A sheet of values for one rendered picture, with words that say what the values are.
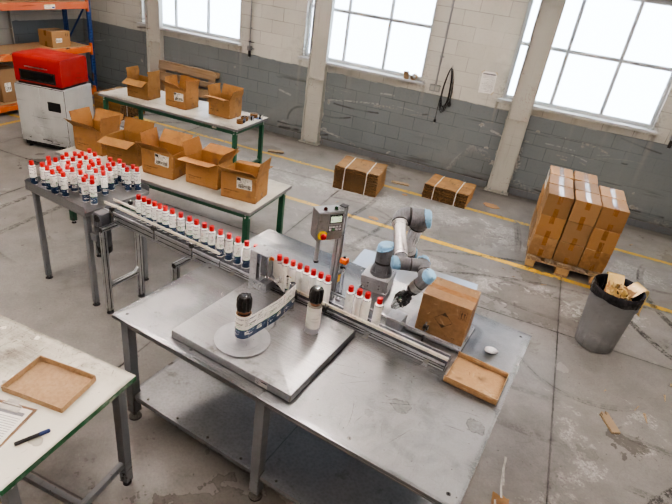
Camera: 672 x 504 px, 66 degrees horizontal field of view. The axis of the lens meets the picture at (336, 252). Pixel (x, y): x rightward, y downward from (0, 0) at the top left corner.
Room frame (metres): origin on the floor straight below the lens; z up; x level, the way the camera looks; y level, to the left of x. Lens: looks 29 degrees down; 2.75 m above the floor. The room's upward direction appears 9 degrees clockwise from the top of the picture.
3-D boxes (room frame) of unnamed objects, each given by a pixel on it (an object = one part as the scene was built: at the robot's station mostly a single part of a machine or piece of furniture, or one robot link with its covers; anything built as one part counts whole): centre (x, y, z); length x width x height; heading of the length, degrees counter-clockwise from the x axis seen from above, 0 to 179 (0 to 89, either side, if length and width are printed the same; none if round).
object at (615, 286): (4.02, -2.56, 0.50); 0.42 x 0.41 x 0.28; 71
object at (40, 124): (6.91, 4.08, 0.61); 0.70 x 0.60 x 1.22; 83
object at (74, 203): (3.84, 2.08, 0.46); 0.73 x 0.62 x 0.93; 64
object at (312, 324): (2.42, 0.07, 1.03); 0.09 x 0.09 x 0.30
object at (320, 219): (2.82, 0.08, 1.38); 0.17 x 0.10 x 0.19; 119
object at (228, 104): (6.82, 1.75, 0.97); 0.43 x 0.42 x 0.37; 158
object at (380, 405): (2.56, -0.05, 0.82); 2.10 x 1.50 x 0.02; 64
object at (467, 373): (2.26, -0.88, 0.85); 0.30 x 0.26 x 0.04; 64
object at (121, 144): (4.77, 2.16, 0.97); 0.44 x 0.38 x 0.37; 166
